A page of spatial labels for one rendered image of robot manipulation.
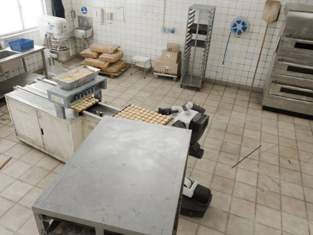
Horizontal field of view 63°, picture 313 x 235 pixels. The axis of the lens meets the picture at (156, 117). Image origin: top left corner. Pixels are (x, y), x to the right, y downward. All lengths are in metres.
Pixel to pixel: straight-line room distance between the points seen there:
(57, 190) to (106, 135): 0.38
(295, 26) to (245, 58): 1.58
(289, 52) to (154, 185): 4.67
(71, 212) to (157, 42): 6.26
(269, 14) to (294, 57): 1.26
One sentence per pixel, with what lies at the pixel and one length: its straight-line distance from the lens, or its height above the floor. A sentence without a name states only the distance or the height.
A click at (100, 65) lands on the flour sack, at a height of 0.31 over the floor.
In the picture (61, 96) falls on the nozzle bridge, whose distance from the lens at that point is 3.21.
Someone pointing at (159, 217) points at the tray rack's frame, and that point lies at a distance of 0.93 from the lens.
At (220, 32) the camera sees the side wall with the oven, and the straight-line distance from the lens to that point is 6.50.
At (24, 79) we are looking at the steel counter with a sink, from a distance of 6.37.
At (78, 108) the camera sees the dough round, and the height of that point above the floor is 0.91.
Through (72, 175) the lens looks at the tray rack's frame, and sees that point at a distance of 1.08.
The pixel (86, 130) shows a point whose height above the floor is 0.63.
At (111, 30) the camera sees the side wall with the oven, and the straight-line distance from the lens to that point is 7.51.
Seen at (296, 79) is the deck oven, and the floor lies 0.82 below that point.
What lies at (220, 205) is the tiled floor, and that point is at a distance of 3.49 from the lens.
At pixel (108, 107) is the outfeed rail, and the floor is 0.88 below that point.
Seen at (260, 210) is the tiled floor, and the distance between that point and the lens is 3.63.
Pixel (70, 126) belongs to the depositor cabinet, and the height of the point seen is 0.77.
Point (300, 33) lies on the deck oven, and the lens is 5.44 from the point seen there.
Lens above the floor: 2.55
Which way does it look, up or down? 31 degrees down
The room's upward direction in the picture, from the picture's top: 4 degrees clockwise
